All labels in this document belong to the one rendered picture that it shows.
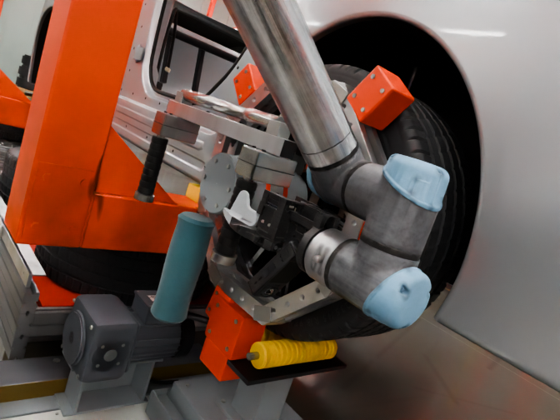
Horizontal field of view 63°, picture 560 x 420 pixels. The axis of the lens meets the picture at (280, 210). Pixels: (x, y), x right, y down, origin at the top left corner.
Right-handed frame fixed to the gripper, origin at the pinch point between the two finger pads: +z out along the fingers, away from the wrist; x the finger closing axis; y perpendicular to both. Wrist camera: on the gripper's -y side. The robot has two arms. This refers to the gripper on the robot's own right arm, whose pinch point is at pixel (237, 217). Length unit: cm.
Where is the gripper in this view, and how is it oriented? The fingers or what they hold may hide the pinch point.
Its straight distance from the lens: 77.7
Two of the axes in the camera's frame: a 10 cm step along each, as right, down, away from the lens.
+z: -6.2, -3.3, 7.1
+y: 3.1, -9.4, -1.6
